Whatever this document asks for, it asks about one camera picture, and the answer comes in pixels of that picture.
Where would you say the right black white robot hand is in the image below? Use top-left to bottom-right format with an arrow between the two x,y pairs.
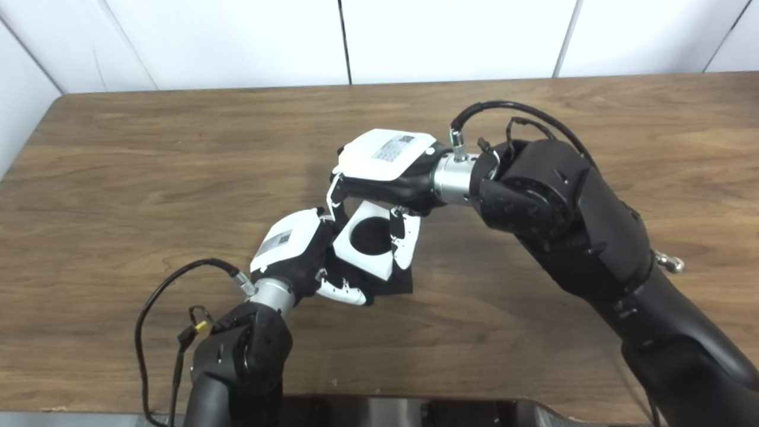
326,129 -> 454,270

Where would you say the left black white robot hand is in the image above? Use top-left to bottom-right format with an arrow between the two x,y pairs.
250,208 -> 368,307

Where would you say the white square piece with hole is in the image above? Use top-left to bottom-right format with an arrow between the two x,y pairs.
332,200 -> 422,282

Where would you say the black peg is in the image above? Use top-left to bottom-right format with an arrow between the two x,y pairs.
323,216 -> 414,300

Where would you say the dark robot torso edge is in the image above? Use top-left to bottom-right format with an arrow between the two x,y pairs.
279,394 -> 594,427

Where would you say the thick black wrist cable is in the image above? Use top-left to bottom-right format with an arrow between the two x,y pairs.
135,258 -> 257,427
449,101 -> 599,170

